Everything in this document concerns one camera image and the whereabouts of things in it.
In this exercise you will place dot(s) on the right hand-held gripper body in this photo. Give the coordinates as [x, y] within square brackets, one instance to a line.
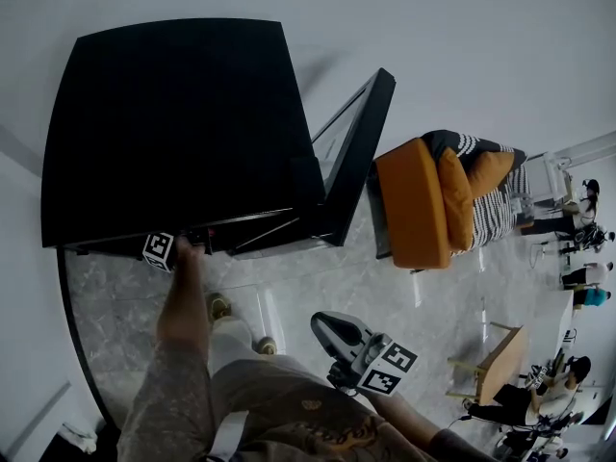
[385, 368]

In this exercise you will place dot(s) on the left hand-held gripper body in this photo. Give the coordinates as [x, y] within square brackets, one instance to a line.
[159, 250]

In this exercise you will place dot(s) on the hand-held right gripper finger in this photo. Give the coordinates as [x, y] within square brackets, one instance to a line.
[325, 335]
[353, 326]

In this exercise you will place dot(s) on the black cabinet with door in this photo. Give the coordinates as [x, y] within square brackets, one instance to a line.
[168, 128]

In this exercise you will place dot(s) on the person's right forearm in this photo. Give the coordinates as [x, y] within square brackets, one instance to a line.
[409, 414]

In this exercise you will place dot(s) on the person's left forearm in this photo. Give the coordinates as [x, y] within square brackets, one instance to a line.
[185, 301]

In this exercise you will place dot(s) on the person's right shoe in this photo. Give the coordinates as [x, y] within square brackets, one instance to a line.
[266, 345]

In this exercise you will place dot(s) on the person's shoe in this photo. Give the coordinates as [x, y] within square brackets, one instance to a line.
[266, 345]
[219, 306]

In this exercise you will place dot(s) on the person's left shoe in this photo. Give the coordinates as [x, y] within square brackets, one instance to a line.
[219, 306]

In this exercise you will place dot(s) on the person's white trousers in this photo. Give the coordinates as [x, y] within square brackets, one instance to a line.
[236, 340]

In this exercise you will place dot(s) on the person's olive printed shirt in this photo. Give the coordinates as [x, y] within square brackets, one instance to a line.
[289, 417]

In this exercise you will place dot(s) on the light wooden table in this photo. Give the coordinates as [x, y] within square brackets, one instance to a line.
[500, 368]

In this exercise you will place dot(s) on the orange sofa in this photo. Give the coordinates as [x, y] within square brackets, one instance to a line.
[414, 210]

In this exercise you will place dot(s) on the orange cushion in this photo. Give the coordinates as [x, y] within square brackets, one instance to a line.
[457, 200]
[488, 171]

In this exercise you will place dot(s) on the white desk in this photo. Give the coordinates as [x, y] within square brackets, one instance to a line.
[553, 325]

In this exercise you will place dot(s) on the black bag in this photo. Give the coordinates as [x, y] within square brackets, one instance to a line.
[106, 441]

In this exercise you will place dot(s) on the white cloth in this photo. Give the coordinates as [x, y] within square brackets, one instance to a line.
[77, 438]

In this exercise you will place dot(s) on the white frame table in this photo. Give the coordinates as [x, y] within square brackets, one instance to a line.
[546, 181]

